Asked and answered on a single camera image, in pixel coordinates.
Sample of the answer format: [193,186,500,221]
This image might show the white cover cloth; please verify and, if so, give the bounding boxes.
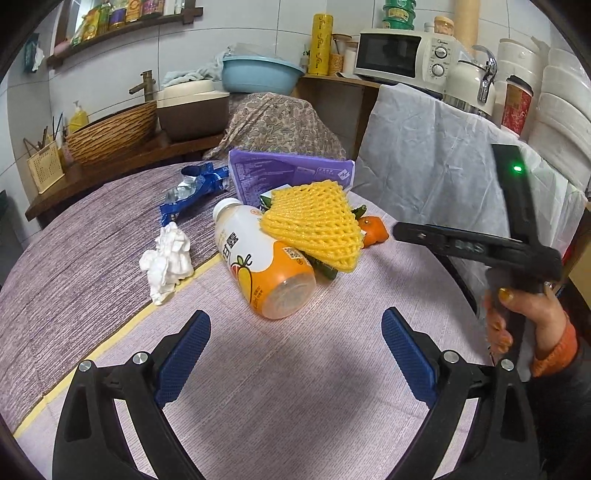
[353,85,587,253]

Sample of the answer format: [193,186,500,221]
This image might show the orange white drink bottle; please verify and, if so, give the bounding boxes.
[212,198,317,320]

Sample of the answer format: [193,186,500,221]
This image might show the brown pot with white lid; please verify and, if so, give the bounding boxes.
[156,80,229,143]

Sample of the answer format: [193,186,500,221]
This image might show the purple snack bag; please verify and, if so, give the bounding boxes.
[228,149,356,207]

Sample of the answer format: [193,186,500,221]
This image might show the woven wicker basin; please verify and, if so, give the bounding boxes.
[66,101,157,165]

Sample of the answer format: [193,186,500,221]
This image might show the green instant noodle cups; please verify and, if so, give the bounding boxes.
[382,0,417,30]

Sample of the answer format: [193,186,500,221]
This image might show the stack of white bowls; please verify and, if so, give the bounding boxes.
[493,38,590,192]

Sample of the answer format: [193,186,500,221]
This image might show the white electric kettle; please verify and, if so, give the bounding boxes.
[443,45,498,120]

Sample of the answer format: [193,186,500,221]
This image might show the floral paisley cloth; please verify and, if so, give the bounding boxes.
[204,92,346,160]

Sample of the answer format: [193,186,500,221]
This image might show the white tissue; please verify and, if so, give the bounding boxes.
[139,222,194,306]

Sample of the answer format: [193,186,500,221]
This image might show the wooden side shelf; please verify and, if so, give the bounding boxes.
[291,75,380,160]

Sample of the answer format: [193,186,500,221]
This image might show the right hand yellow nails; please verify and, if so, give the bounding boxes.
[484,285,568,361]

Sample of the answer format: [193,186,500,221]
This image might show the bronze faucet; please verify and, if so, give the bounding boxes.
[129,70,155,102]

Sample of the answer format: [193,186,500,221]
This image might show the light blue basin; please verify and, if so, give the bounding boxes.
[221,55,304,95]

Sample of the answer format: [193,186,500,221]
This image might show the green wall tissue pack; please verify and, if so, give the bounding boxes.
[23,32,45,74]

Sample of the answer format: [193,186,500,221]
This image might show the glass jar with lid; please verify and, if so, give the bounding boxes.
[434,16,455,36]

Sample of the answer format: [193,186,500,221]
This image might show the yellow soap bottle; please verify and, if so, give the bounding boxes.
[68,101,89,134]

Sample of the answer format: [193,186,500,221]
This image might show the orange mandarin fruit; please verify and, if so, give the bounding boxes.
[358,216,390,248]

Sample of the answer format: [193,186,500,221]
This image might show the blue foil wrapper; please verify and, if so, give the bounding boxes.
[159,162,229,227]

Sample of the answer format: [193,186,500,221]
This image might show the yellow wrap roll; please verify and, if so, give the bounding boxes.
[308,13,334,76]

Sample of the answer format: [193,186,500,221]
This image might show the yellow foam fruit net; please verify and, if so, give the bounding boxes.
[260,180,363,273]

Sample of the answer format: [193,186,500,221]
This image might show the wooden counter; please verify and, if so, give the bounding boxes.
[25,131,223,221]

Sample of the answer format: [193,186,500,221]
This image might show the red paper coffee cup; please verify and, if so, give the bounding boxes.
[501,75,534,137]

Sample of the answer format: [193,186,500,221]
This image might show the orange sleeve forearm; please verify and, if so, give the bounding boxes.
[531,319,578,378]

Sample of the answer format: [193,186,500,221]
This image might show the chopstick holder box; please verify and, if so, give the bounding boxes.
[23,130,64,194]

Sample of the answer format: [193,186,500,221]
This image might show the white microwave oven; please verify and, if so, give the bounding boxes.
[353,29,471,95]

